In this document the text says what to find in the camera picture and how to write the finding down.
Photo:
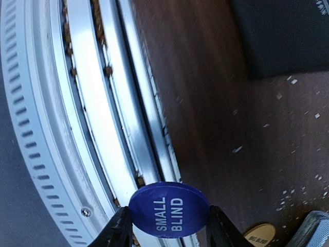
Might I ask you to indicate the black poker table mat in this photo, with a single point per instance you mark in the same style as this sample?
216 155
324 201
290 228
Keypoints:
282 37

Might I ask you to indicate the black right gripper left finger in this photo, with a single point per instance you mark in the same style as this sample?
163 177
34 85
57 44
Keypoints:
118 231

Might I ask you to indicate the boxed deck of cards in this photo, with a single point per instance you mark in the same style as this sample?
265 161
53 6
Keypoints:
313 231

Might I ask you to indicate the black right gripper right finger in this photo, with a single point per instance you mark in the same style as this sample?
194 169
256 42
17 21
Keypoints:
221 232

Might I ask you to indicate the blue small blind button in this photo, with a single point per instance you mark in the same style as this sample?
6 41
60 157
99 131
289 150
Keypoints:
169 210

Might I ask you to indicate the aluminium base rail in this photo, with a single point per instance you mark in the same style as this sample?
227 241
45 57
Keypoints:
84 108

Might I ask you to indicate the orange big blind button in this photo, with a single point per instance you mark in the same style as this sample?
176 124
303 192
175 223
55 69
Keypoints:
261 235

